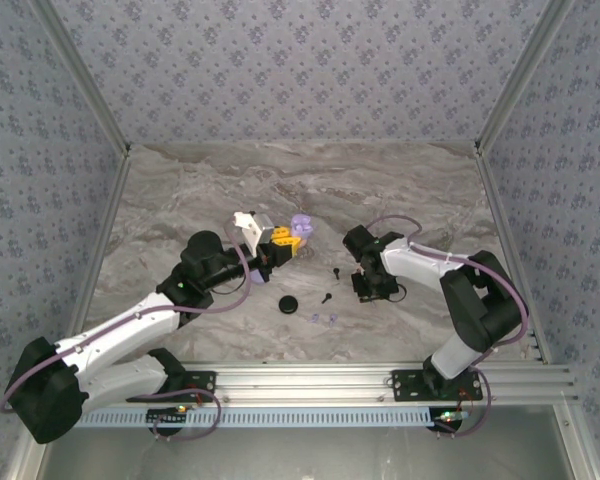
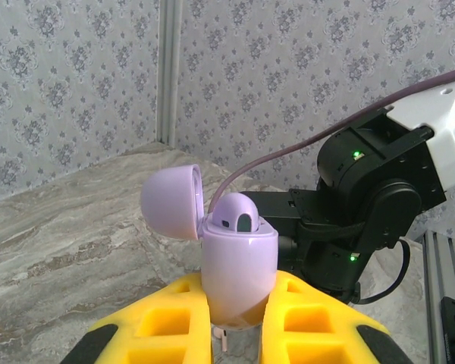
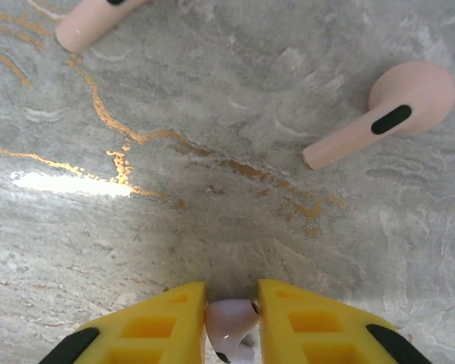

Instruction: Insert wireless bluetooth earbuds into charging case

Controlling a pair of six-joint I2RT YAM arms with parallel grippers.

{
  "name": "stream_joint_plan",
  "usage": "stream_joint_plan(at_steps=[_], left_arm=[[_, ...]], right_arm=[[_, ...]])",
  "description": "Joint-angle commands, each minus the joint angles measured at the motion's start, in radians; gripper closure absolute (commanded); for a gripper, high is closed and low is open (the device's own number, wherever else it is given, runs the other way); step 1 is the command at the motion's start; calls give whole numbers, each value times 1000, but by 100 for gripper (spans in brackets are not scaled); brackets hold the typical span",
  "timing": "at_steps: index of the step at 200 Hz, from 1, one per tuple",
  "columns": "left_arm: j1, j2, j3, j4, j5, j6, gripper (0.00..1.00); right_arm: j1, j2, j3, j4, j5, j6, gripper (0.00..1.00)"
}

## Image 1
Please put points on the pink earbud charging case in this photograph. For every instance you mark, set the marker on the pink earbud charging case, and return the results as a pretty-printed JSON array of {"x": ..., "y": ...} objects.
[{"x": 305, "y": 243}]

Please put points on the black earbud charging case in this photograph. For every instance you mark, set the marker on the black earbud charging case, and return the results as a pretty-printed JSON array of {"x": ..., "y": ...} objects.
[{"x": 288, "y": 305}]

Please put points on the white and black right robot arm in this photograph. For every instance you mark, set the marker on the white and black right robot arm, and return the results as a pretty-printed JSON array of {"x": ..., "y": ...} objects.
[{"x": 480, "y": 300}]

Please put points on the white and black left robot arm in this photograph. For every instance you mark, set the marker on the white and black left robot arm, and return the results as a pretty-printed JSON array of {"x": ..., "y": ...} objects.
[{"x": 120, "y": 327}]

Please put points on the small black electronics board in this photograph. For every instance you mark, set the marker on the small black electronics board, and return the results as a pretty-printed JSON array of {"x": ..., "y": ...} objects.
[
  {"x": 450, "y": 417},
  {"x": 167, "y": 417}
]

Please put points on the grey metal base panel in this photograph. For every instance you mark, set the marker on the grey metal base panel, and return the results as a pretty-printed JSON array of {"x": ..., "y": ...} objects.
[{"x": 300, "y": 455}]

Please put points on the aluminium table side rail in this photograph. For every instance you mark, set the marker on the aluminium table side rail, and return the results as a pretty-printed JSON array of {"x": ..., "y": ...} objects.
[
  {"x": 507, "y": 235},
  {"x": 101, "y": 235}
]

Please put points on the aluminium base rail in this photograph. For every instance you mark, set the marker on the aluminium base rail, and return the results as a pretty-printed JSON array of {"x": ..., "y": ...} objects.
[{"x": 300, "y": 382}]

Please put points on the aluminium frame post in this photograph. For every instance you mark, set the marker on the aluminium frame post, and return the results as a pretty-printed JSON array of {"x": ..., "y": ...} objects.
[
  {"x": 82, "y": 75},
  {"x": 522, "y": 75}
]

